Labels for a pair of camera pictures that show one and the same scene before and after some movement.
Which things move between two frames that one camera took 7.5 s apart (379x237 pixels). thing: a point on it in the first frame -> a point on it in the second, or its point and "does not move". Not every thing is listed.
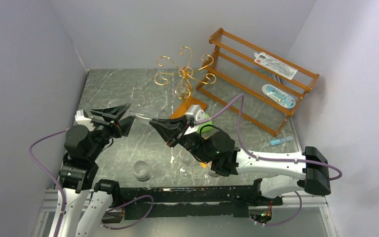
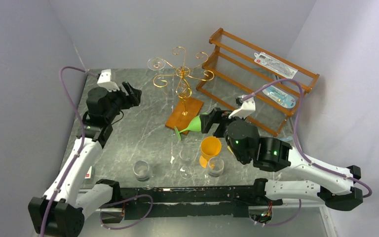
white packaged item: x=275 y=64 does not move
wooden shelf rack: x=261 y=88 does not move
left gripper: x=125 y=124 -> x=129 y=100
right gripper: x=178 y=131 -> x=215 y=121
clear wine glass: x=151 y=114 -> x=156 y=63
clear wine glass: x=187 y=158 does not move
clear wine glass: x=141 y=169 does not move
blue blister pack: x=279 y=96 does not move
